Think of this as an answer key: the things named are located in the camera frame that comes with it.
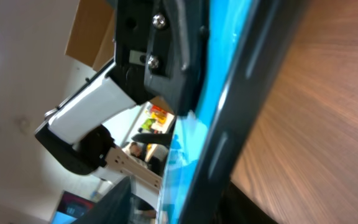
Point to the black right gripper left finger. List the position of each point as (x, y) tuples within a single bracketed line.
[(114, 208)]

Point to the cardboard box in background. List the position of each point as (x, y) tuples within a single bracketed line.
[(90, 41)]

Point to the seated person in background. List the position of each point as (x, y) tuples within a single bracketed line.
[(133, 149)]

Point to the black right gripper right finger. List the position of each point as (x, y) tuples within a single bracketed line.
[(236, 208)]

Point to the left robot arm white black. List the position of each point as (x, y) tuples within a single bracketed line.
[(74, 133)]

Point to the cyan screen smartphone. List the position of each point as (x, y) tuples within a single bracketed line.
[(246, 45)]

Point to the dark monitor screen background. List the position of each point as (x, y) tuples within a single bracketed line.
[(69, 208)]

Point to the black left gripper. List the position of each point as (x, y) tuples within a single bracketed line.
[(160, 47)]

